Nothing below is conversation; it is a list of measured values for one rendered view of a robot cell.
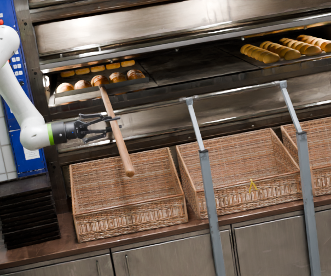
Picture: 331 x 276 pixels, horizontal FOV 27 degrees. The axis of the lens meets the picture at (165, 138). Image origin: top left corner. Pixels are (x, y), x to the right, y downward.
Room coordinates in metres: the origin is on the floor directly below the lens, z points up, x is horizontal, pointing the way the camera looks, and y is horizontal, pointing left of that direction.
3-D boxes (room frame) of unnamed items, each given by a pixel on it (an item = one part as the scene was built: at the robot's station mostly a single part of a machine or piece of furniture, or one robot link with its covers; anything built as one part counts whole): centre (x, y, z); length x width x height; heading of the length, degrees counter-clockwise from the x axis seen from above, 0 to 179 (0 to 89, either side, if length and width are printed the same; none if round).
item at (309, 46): (4.21, -0.84, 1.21); 0.61 x 0.48 x 0.06; 6
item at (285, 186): (3.45, -0.35, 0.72); 0.56 x 0.49 x 0.28; 97
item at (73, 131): (2.87, 0.37, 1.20); 0.09 x 0.07 x 0.08; 97
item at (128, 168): (2.96, 0.22, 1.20); 1.71 x 0.03 x 0.03; 6
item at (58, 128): (2.87, 0.44, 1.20); 0.12 x 0.06 x 0.09; 7
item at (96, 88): (4.07, 0.33, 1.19); 0.55 x 0.36 x 0.03; 96
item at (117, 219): (3.38, 0.24, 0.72); 0.56 x 0.49 x 0.28; 95
